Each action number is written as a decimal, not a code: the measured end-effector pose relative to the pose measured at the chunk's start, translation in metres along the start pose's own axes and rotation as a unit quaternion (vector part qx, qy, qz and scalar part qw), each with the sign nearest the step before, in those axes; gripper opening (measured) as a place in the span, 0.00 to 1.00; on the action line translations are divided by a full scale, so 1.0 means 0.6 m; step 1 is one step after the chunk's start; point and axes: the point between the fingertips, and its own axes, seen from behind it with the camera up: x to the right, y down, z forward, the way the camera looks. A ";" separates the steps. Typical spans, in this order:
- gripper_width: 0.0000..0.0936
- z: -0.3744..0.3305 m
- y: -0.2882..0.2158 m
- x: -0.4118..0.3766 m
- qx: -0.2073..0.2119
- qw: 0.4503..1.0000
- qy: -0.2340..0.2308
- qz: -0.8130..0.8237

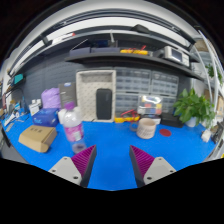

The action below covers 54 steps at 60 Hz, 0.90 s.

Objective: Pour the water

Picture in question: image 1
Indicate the small white box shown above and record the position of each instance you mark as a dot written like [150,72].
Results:
[61,116]

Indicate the black rectangular speaker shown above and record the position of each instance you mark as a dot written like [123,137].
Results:
[104,104]

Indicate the dark grey upright box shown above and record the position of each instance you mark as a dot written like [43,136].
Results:
[67,95]

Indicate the clear bottle with purple label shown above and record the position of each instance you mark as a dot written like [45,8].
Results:
[73,128]

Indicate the blue carton box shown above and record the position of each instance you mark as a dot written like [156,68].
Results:
[46,117]

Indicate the brown cardboard box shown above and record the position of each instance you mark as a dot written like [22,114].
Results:
[37,138]

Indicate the green potted plant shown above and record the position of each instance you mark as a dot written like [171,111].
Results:
[191,106]

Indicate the white perforated tray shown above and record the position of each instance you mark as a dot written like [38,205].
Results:
[87,96]

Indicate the small green background plant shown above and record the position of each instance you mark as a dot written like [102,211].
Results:
[211,71]

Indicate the clear organizer with coloured parts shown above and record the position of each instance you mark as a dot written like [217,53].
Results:
[150,105]

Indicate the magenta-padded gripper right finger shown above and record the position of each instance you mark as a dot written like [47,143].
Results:
[156,168]

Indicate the flat round red coaster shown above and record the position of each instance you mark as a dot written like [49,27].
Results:
[165,132]

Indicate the grey small-parts drawer cabinet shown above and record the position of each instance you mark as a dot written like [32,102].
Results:
[165,84]
[169,104]
[126,101]
[133,80]

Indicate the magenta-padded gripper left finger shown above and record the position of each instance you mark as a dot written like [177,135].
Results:
[68,168]

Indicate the black shelf unit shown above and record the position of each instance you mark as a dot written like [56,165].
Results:
[126,58]

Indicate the black flat case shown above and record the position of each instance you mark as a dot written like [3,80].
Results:
[171,120]

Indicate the yellow multimeter with red leads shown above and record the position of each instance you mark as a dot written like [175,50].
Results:
[126,118]

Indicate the beige patterned mug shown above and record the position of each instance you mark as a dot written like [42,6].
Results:
[146,128]

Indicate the purple plastic bag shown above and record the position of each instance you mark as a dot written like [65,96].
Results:
[50,98]

